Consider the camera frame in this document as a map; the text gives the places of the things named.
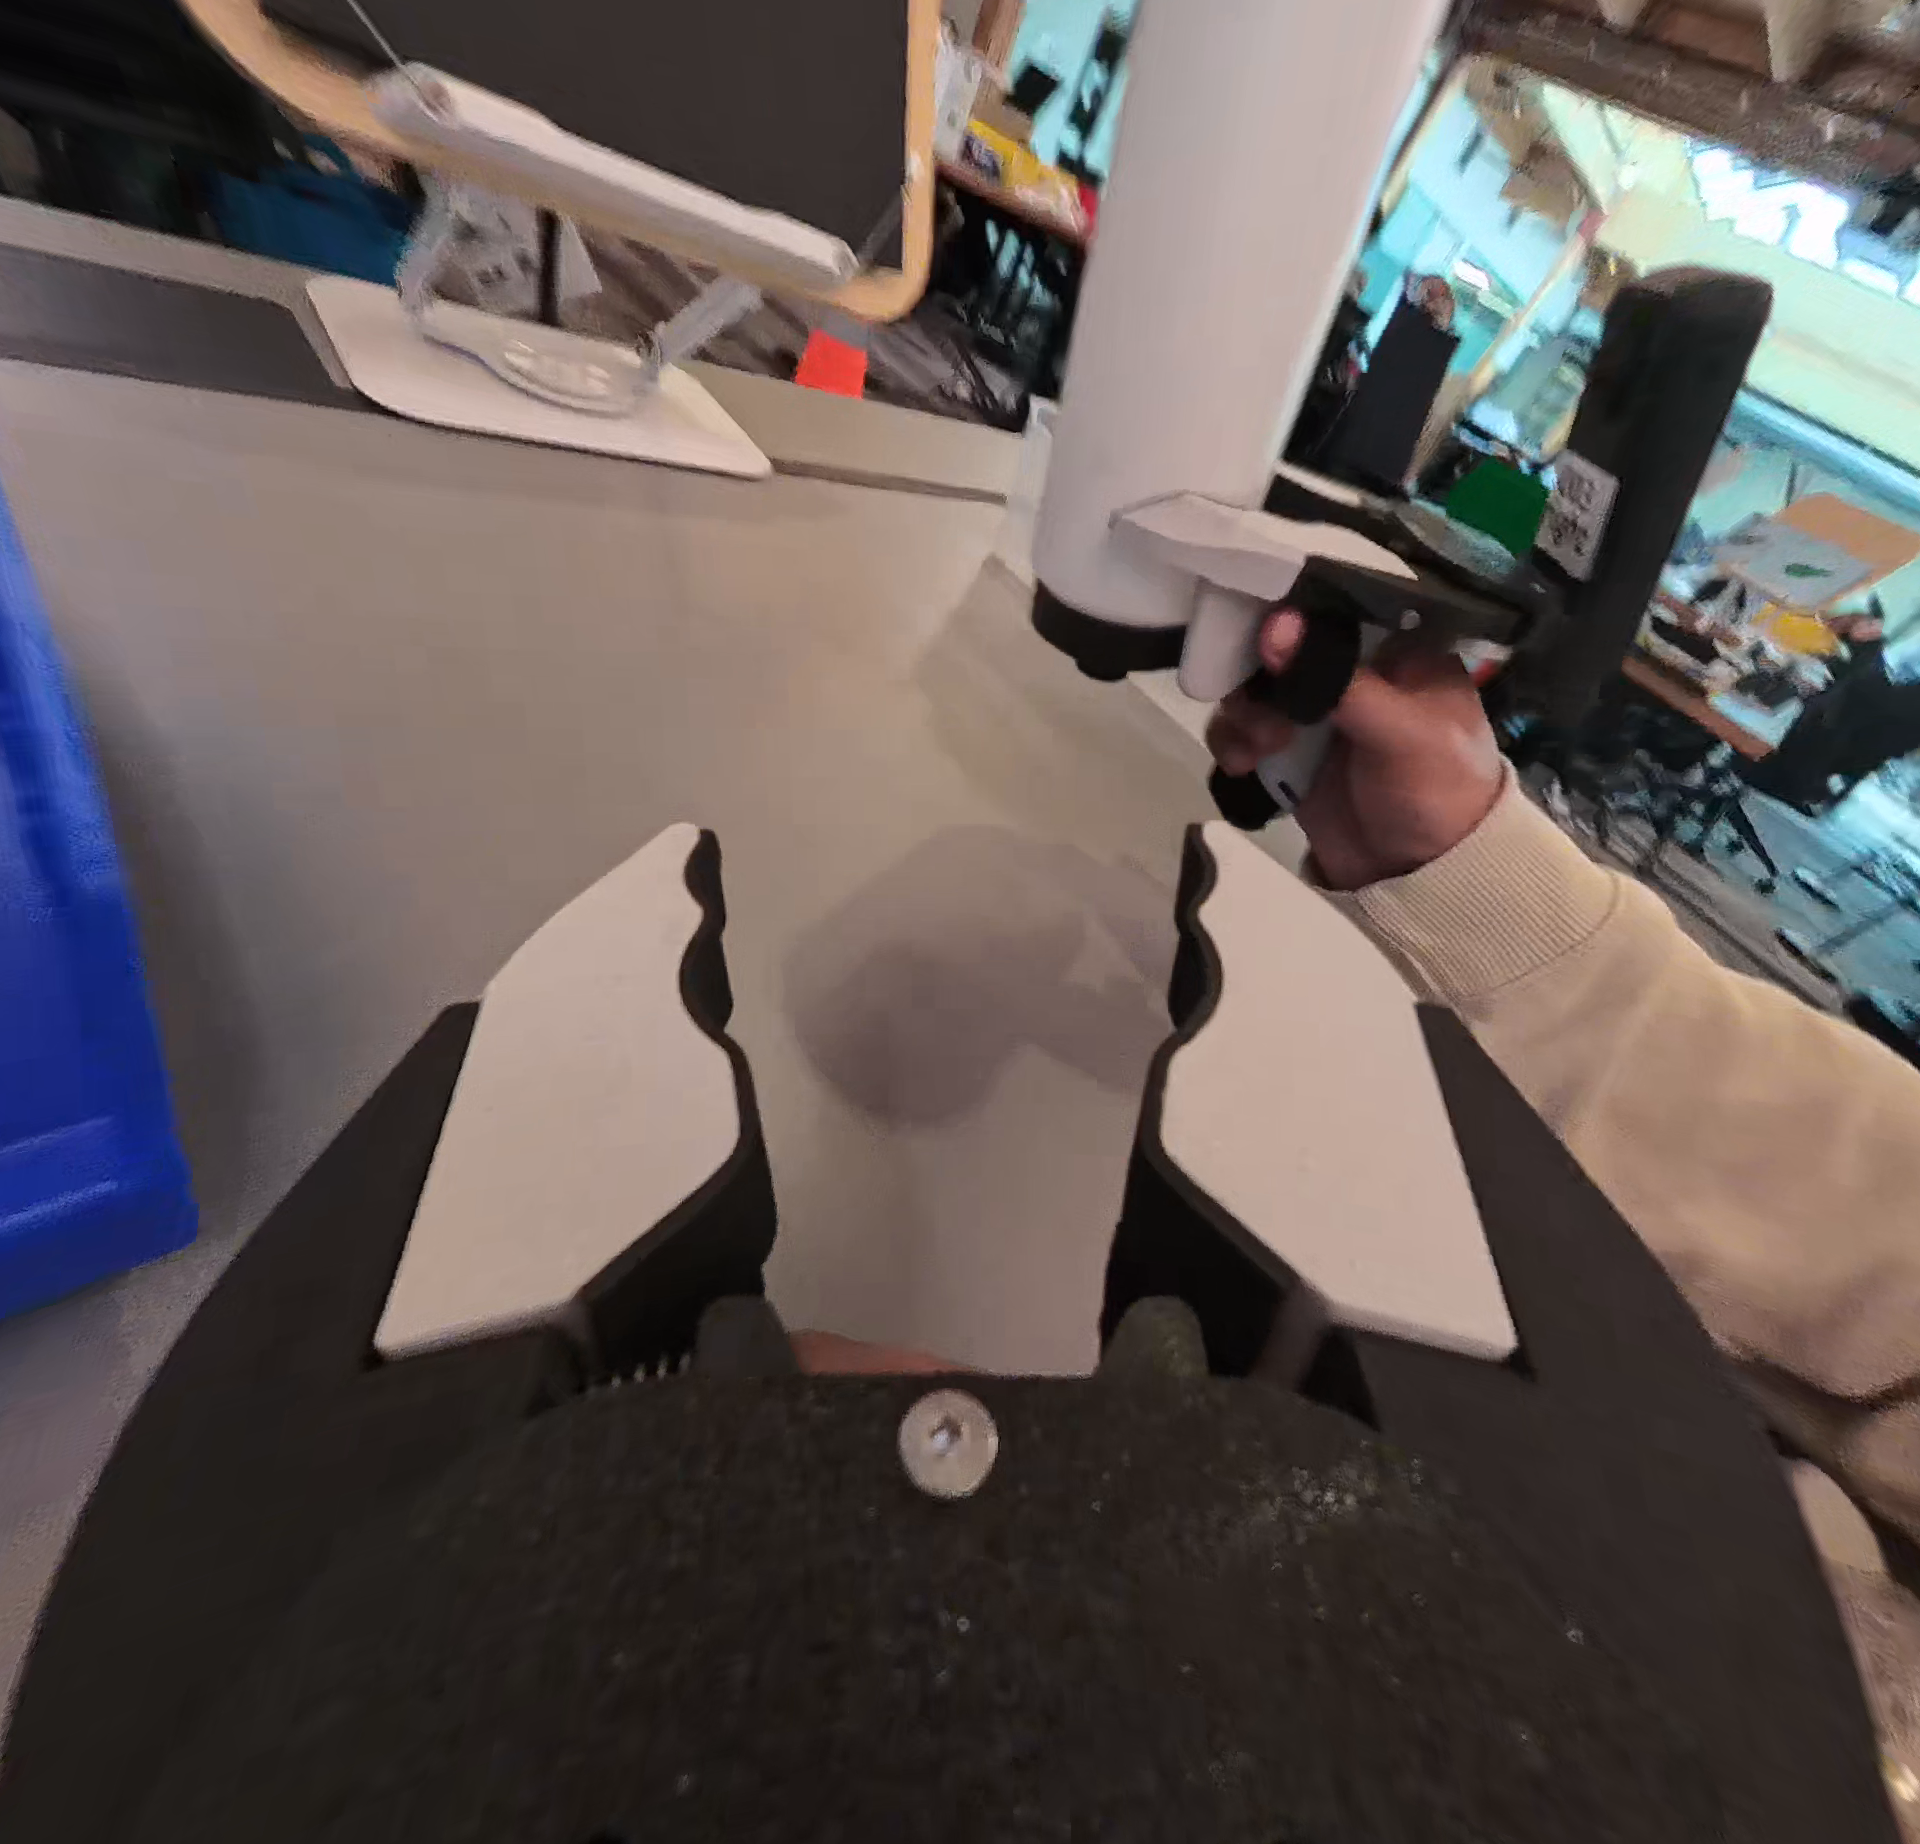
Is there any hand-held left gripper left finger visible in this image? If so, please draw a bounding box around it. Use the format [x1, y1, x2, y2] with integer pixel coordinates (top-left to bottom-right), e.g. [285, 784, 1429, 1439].
[372, 820, 779, 1365]

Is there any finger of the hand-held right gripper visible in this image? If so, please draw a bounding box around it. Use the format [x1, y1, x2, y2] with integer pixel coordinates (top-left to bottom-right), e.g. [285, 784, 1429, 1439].
[1107, 488, 1420, 706]

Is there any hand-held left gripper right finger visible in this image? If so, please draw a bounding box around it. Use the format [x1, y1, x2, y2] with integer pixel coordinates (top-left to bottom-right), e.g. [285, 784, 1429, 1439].
[1111, 819, 1521, 1395]

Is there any white bottle black cap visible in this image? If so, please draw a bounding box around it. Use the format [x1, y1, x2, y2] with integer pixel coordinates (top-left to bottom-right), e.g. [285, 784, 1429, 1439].
[1032, 0, 1481, 684]

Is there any blue storage bin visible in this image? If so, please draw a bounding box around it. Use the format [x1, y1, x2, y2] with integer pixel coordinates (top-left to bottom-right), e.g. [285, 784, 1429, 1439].
[0, 479, 202, 1325]

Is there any person's right forearm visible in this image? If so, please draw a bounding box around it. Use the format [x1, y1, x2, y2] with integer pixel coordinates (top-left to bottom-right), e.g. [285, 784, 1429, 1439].
[1305, 765, 1920, 1539]

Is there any grey desk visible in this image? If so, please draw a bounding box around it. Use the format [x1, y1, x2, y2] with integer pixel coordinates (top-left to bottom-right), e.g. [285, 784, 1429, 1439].
[0, 195, 1920, 1726]

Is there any person's right hand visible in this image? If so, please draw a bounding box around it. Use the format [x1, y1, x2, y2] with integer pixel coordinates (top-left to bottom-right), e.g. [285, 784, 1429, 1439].
[1207, 606, 1506, 894]

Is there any wood-framed black panel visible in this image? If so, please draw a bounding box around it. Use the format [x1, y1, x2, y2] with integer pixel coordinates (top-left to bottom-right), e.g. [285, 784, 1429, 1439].
[133, 0, 948, 326]

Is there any blue bag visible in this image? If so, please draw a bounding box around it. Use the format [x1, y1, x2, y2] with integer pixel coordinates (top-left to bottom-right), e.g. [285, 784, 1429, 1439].
[207, 149, 421, 290]

